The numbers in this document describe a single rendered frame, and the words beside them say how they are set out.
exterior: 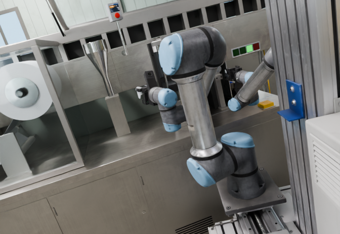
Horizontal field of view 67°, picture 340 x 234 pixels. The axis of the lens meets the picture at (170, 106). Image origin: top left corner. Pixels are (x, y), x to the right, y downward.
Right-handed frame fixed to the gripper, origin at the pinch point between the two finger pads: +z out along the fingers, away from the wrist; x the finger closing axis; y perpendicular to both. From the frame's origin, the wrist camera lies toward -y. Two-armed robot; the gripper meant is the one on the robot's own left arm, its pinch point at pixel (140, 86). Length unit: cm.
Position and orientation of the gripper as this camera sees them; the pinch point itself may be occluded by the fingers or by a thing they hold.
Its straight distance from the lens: 137.4
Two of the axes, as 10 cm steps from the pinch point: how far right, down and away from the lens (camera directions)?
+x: 8.9, -2.1, 4.0
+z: -4.3, -1.5, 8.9
